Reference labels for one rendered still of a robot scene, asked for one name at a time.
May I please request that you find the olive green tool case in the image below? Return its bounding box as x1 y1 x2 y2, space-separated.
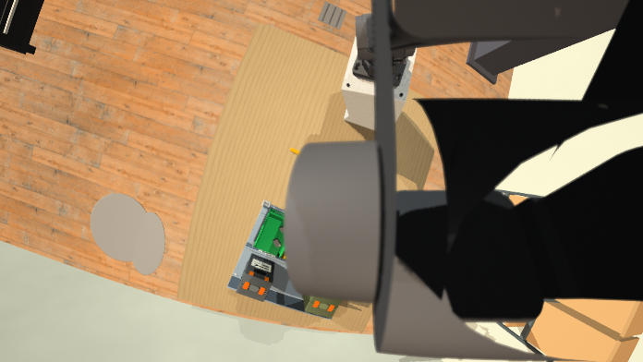
303 296 342 318

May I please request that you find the green open bin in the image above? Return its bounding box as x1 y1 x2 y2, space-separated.
254 210 284 258

